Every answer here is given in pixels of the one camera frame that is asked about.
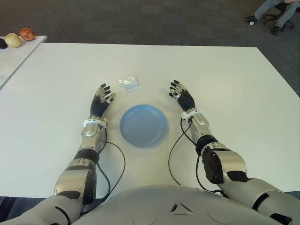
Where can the white side table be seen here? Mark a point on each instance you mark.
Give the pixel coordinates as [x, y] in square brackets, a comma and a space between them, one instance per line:
[14, 56]

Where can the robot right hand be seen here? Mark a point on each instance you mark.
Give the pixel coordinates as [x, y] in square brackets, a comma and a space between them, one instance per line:
[186, 99]

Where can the dark round object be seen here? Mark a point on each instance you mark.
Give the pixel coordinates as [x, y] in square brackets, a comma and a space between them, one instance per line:
[2, 44]

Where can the blue plate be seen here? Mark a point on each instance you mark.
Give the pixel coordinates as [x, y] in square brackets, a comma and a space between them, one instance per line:
[144, 126]

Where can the seated person in jeans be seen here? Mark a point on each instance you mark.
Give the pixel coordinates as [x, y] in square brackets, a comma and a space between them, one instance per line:
[264, 9]

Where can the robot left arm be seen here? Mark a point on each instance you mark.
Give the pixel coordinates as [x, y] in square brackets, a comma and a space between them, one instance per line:
[90, 133]

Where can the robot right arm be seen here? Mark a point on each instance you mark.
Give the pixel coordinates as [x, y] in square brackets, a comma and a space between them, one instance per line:
[225, 161]

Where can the black office chair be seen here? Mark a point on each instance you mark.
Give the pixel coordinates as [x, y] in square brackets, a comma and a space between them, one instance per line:
[268, 16]

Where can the white charger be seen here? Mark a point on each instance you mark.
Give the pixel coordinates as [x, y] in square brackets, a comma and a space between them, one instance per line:
[129, 84]

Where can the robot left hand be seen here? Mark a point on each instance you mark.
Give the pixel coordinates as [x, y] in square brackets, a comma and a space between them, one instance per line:
[99, 105]

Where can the red-brown bread roll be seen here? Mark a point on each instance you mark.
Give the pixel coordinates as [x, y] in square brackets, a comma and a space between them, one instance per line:
[27, 34]

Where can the grey robot torso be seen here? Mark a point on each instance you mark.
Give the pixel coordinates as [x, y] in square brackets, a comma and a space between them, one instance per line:
[152, 204]

